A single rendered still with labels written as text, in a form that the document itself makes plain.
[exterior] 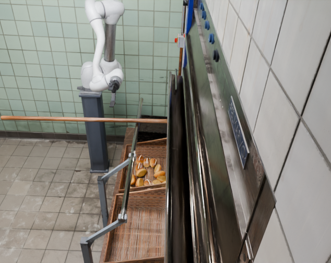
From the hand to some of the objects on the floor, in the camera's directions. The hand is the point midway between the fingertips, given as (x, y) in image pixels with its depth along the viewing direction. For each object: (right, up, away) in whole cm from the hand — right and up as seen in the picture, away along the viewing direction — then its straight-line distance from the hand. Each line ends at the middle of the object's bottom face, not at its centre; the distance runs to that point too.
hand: (110, 97), depth 219 cm
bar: (0, -128, +53) cm, 138 cm away
